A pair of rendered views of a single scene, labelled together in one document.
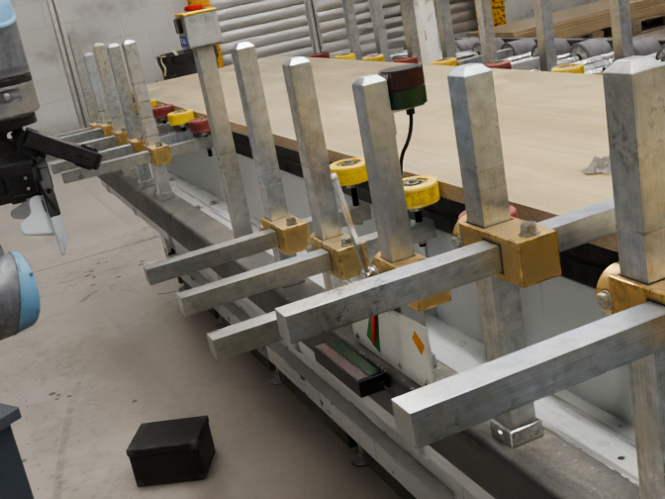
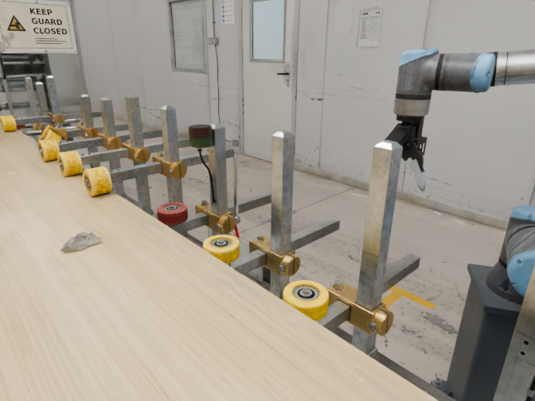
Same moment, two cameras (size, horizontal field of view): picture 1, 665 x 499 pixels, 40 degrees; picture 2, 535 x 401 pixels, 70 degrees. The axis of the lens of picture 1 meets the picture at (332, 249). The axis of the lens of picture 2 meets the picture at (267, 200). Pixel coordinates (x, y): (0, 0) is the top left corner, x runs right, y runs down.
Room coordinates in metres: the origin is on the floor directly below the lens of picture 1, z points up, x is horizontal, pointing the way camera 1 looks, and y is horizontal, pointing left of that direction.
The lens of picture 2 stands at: (2.17, -0.33, 1.30)
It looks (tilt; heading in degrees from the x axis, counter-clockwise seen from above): 21 degrees down; 158
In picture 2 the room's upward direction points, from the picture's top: straight up
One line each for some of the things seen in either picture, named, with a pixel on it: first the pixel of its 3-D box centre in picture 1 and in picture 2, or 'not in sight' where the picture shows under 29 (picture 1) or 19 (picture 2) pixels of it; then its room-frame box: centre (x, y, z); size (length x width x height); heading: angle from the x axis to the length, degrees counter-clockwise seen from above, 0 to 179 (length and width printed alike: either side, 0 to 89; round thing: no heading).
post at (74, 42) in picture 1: (88, 96); not in sight; (3.53, 0.80, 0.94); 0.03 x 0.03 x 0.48; 21
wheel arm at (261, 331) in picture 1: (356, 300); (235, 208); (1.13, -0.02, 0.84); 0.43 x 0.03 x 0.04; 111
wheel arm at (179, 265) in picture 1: (261, 242); (365, 295); (1.61, 0.12, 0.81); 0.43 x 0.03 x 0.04; 111
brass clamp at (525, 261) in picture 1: (503, 246); (169, 166); (0.94, -0.18, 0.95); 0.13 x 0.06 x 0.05; 21
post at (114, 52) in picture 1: (131, 122); not in sight; (2.83, 0.53, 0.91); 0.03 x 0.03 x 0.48; 21
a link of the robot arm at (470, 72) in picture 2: not in sight; (465, 72); (1.42, 0.50, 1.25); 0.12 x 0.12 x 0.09; 39
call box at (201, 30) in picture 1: (198, 30); not in sight; (1.91, 0.18, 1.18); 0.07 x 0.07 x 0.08; 21
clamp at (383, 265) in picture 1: (410, 276); (214, 217); (1.18, -0.10, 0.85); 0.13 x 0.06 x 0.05; 21
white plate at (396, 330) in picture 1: (386, 334); (233, 250); (1.22, -0.05, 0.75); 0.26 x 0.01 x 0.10; 21
